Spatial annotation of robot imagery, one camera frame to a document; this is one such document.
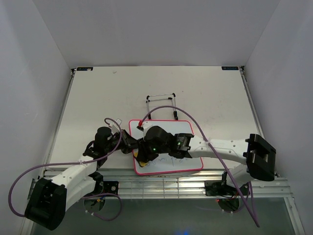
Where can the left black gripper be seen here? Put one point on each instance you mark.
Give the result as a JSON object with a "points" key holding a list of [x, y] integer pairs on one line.
{"points": [[129, 142]]}

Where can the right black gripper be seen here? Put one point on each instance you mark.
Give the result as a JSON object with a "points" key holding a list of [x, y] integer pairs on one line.
{"points": [[144, 155]]}

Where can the yellow bone-shaped eraser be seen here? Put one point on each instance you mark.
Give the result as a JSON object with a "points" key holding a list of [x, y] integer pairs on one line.
{"points": [[141, 164]]}

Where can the pink framed whiteboard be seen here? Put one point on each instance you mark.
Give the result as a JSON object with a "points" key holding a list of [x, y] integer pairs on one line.
{"points": [[176, 135]]}

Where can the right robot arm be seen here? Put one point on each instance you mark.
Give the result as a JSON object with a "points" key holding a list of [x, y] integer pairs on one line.
{"points": [[254, 155]]}

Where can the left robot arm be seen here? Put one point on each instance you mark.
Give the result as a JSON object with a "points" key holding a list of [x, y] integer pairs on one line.
{"points": [[51, 198]]}

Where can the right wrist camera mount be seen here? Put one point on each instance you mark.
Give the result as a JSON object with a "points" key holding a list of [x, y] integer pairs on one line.
{"points": [[144, 125]]}

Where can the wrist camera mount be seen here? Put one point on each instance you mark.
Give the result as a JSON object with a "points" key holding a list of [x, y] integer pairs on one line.
{"points": [[115, 126], [144, 125]]}

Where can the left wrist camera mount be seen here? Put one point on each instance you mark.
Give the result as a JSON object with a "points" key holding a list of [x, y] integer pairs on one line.
{"points": [[115, 126]]}

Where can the wire whiteboard stand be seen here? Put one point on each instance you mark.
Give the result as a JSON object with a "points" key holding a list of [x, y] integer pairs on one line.
{"points": [[153, 101]]}

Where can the aluminium frame rail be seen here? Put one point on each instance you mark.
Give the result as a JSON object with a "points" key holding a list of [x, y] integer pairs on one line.
{"points": [[183, 185]]}

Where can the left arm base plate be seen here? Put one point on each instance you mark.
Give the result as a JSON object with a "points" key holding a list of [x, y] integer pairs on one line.
{"points": [[110, 187]]}

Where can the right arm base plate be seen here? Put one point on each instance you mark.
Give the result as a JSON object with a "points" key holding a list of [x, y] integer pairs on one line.
{"points": [[218, 188]]}

